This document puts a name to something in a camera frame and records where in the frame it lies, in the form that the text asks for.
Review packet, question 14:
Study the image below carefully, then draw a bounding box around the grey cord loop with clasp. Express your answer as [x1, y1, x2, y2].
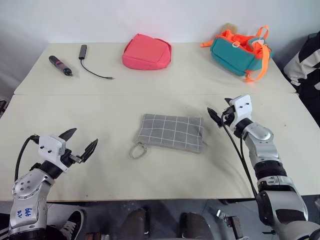
[128, 141, 149, 159]

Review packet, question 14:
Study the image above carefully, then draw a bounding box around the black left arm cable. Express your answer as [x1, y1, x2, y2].
[14, 134, 41, 181]

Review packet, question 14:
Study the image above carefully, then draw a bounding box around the grey checked fabric pouch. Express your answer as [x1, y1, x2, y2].
[134, 113, 209, 154]

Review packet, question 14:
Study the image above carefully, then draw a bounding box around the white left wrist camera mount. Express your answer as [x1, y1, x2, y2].
[37, 134, 70, 174]

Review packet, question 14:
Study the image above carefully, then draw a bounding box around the metal clamp bracket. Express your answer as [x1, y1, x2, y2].
[215, 209, 245, 238]

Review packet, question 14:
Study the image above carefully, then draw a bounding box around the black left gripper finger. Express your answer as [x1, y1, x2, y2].
[80, 138, 99, 164]
[59, 127, 78, 144]

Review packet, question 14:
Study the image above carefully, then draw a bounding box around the black and red screwdriver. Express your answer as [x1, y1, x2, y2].
[48, 55, 74, 77]

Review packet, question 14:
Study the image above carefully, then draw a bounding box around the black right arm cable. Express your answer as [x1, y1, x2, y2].
[220, 121, 261, 201]

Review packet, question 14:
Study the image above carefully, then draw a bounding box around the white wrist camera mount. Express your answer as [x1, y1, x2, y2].
[229, 94, 253, 131]
[37, 134, 70, 174]

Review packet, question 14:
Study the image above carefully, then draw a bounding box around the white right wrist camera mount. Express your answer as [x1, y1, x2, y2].
[229, 94, 253, 131]

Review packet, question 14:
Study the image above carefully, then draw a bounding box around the dark rounded shape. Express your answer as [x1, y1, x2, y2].
[178, 211, 209, 240]
[123, 207, 151, 240]

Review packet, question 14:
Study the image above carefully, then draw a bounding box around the teal and orange backpack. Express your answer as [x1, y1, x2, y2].
[200, 24, 275, 84]

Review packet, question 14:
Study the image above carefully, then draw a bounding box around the black sneaker with white sole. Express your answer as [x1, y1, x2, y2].
[60, 209, 85, 240]

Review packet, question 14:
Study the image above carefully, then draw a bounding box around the pink fabric pouch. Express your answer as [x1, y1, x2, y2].
[121, 33, 173, 71]

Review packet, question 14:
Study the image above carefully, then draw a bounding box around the grey USB hub with cable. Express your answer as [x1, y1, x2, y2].
[78, 44, 116, 81]

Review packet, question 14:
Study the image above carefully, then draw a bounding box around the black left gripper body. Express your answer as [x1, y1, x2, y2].
[60, 148, 83, 168]

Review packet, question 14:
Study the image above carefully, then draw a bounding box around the black white striped cloth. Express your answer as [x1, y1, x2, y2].
[282, 32, 320, 119]

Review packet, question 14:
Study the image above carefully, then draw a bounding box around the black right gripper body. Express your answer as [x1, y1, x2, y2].
[221, 105, 237, 127]

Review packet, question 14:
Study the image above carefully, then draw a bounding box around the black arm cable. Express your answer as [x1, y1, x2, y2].
[220, 121, 261, 201]
[14, 134, 41, 181]

